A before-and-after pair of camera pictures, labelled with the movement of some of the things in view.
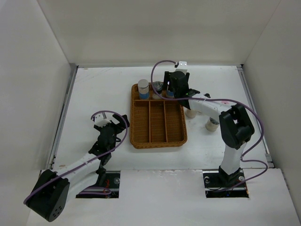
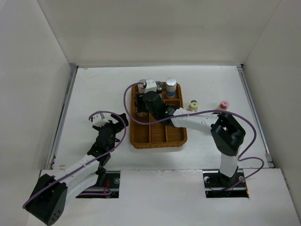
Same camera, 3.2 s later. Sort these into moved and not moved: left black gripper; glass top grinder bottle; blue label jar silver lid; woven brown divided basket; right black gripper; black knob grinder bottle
Moved: black knob grinder bottle; right black gripper
Not moved: blue label jar silver lid; woven brown divided basket; left black gripper; glass top grinder bottle
